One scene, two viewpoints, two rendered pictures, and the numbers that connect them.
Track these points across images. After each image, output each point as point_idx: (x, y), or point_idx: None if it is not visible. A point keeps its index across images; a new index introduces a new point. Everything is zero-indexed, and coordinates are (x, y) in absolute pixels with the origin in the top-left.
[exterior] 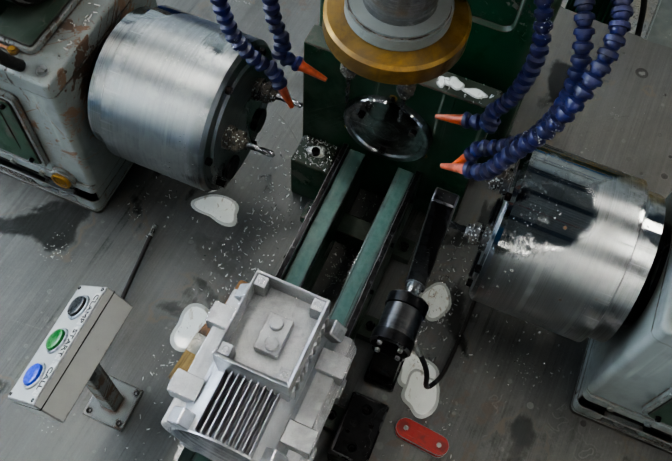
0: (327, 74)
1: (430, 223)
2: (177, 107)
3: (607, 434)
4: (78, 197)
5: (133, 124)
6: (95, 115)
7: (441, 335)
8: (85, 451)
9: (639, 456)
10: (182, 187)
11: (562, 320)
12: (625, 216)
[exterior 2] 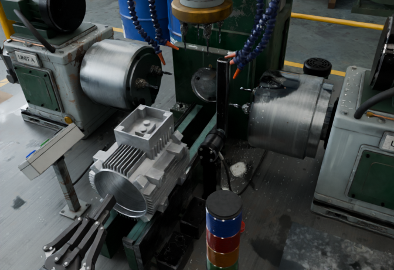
0: (182, 61)
1: (218, 79)
2: (115, 64)
3: (332, 222)
4: None
5: (97, 74)
6: (82, 76)
7: (241, 181)
8: (57, 229)
9: (351, 232)
10: None
11: (291, 136)
12: (313, 82)
